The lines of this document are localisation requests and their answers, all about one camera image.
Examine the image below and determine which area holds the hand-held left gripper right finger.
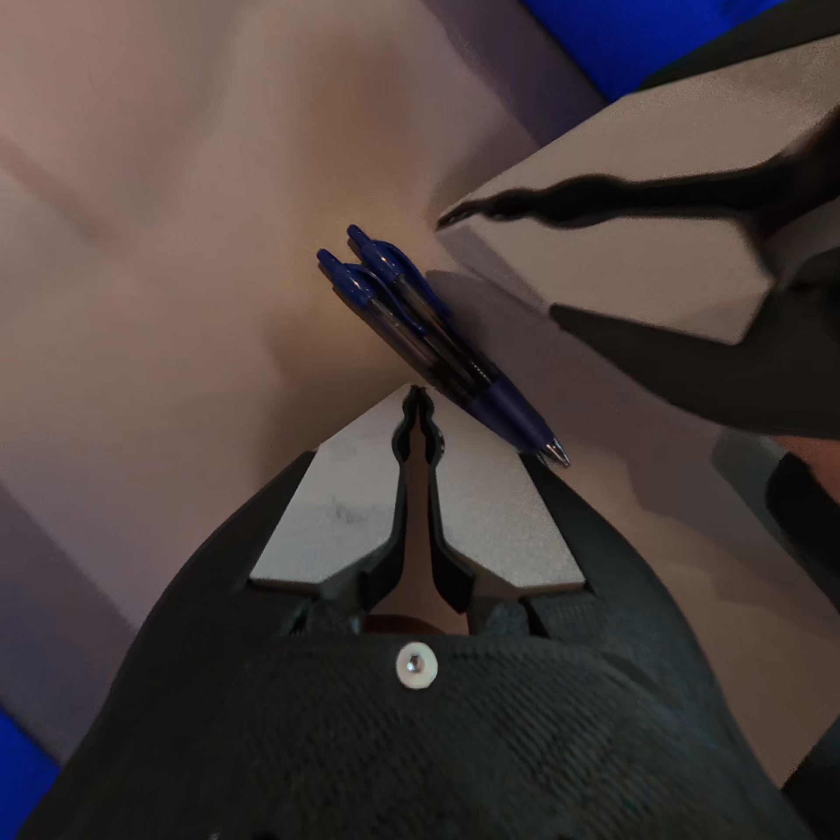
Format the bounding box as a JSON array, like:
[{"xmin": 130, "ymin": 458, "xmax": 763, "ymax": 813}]
[{"xmin": 422, "ymin": 387, "xmax": 586, "ymax": 614}]

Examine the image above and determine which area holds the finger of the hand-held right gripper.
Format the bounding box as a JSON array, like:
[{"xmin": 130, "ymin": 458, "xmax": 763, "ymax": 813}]
[
  {"xmin": 438, "ymin": 202, "xmax": 777, "ymax": 347},
  {"xmin": 438, "ymin": 33, "xmax": 840, "ymax": 221}
]

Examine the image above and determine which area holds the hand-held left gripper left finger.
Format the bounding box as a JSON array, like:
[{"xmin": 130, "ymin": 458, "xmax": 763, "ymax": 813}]
[{"xmin": 249, "ymin": 386, "xmax": 419, "ymax": 613}]

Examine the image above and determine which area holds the blue retractable pen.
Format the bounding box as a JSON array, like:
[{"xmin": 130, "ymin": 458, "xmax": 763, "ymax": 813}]
[
  {"xmin": 346, "ymin": 224, "xmax": 572, "ymax": 469},
  {"xmin": 317, "ymin": 248, "xmax": 549, "ymax": 460}
]

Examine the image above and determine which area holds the blue plastic bin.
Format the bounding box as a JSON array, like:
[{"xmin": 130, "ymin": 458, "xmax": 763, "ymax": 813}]
[
  {"xmin": 518, "ymin": 0, "xmax": 788, "ymax": 102},
  {"xmin": 0, "ymin": 705, "xmax": 63, "ymax": 840}
]

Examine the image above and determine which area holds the person's right hand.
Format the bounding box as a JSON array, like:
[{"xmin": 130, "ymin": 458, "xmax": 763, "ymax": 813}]
[{"xmin": 784, "ymin": 435, "xmax": 840, "ymax": 503}]

